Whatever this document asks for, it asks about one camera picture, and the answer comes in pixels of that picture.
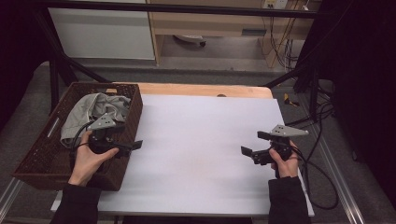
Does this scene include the person's right hand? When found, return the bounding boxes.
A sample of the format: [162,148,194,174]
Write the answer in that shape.
[269,141,300,179]

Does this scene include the bundle of hanging black cables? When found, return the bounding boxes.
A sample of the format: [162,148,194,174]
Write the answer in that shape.
[261,0,309,73]

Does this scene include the grey chair base with caster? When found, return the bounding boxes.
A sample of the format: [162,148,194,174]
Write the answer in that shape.
[172,35,207,49]

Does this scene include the white table cover sheet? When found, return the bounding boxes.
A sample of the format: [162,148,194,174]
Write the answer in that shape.
[50,93,316,217]

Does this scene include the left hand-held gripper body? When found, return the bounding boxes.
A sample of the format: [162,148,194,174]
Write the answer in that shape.
[87,113,134,157]

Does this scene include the white cabinet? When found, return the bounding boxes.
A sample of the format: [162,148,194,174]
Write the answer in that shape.
[48,7,156,61]

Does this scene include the grey pants with white piping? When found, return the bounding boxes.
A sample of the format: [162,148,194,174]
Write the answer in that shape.
[60,92,132,147]

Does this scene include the aluminium rail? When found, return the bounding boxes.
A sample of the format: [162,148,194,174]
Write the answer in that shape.
[0,178,24,216]
[298,102,365,224]

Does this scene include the black curtain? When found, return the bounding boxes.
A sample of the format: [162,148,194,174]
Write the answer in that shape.
[0,0,54,132]
[298,0,396,209]

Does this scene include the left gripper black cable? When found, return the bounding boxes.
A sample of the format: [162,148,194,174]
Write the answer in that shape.
[69,120,94,160]

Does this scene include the black floor cables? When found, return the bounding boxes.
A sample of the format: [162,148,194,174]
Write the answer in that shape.
[284,88,335,127]

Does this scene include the light wooden desk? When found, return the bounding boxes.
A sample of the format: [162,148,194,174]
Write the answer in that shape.
[146,0,321,68]

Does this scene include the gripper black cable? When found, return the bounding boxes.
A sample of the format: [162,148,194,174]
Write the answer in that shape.
[292,146,340,210]
[69,120,94,160]

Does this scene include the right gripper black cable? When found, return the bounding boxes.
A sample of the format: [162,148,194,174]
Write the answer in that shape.
[292,146,340,210]

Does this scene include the white power strip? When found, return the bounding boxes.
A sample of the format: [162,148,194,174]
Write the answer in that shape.
[262,0,289,9]

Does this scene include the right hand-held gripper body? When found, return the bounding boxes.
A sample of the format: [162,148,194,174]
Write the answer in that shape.
[252,124,309,166]

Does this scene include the wooden table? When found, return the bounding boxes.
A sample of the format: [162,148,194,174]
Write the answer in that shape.
[106,81,275,100]

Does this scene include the person's left hand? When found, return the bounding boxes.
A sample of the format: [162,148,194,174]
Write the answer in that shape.
[68,130,120,188]

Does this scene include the black metal frame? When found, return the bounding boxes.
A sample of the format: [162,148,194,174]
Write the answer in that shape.
[32,0,321,122]

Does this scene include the yellow and black tool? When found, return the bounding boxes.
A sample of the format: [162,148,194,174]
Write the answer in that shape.
[283,92,301,107]

